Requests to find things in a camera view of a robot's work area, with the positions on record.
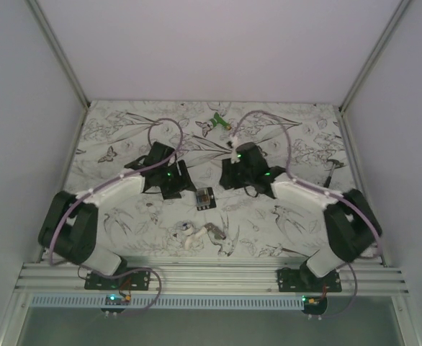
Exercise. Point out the right aluminium corner post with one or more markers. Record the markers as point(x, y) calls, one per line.
point(375, 53)

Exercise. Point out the aluminium rail frame front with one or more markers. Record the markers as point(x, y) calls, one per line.
point(218, 275)

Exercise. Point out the grey metal bracket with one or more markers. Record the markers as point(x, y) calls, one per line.
point(215, 234)

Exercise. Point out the green spray nozzle toy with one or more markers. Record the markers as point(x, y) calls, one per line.
point(216, 120)

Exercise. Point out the small circuit board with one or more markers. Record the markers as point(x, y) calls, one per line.
point(313, 300)
point(117, 300)

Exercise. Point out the small grey hammer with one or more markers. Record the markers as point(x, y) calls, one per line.
point(335, 164)

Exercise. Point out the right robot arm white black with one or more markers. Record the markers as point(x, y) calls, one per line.
point(350, 224)

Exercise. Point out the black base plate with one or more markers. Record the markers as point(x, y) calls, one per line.
point(301, 281)
point(134, 281)

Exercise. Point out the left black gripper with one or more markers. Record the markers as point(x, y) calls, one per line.
point(183, 182)

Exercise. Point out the white pipe fitting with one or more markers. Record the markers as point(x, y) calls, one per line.
point(189, 235)

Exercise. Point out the floral printed table mat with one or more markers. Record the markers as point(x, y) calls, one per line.
point(303, 136)

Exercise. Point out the black fuse box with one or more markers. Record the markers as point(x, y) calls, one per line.
point(213, 202)

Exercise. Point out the right small circuit board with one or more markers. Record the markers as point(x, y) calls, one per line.
point(313, 300)

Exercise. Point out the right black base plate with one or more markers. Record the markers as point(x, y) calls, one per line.
point(301, 281)

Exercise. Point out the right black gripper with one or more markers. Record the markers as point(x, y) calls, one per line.
point(227, 179)

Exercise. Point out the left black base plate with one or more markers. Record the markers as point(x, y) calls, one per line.
point(134, 281)

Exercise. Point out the clear plastic fuse box cover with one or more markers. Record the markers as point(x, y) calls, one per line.
point(203, 198)

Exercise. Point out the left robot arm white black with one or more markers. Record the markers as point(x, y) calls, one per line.
point(71, 225)

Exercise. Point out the left aluminium corner post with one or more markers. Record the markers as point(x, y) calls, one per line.
point(57, 49)

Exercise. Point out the left small circuit board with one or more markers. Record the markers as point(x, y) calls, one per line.
point(117, 300)

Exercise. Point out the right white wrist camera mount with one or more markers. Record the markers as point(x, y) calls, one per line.
point(233, 144)

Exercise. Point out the perforated grey cable duct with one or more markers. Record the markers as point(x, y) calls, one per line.
point(47, 300)

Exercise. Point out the aluminium corner post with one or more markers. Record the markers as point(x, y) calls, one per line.
point(375, 53)
point(57, 49)

